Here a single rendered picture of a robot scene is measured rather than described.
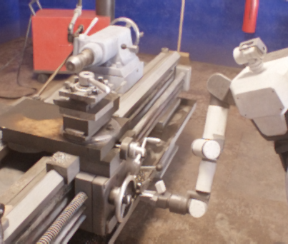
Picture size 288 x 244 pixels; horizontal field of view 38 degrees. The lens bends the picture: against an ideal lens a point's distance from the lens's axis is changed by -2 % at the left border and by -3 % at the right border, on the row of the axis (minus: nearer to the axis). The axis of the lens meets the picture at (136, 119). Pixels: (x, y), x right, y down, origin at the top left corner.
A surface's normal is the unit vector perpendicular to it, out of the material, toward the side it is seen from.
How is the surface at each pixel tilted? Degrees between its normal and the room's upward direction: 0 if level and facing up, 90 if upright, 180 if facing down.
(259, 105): 103
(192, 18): 90
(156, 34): 90
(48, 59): 90
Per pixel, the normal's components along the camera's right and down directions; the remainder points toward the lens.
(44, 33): 0.00, 0.44
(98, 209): -0.34, 0.40
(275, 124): -0.62, 0.51
